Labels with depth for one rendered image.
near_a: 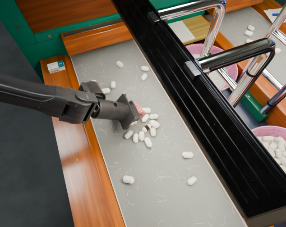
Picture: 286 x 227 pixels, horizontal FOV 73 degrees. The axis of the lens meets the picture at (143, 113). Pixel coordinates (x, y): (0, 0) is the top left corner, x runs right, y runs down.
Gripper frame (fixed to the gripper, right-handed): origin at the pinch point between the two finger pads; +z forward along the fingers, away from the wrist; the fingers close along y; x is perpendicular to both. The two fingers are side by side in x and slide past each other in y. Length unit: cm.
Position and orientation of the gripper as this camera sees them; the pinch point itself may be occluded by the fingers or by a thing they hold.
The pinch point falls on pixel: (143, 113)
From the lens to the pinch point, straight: 67.7
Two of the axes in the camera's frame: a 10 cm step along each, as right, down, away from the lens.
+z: 6.9, 0.7, 7.2
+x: -6.0, 6.1, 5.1
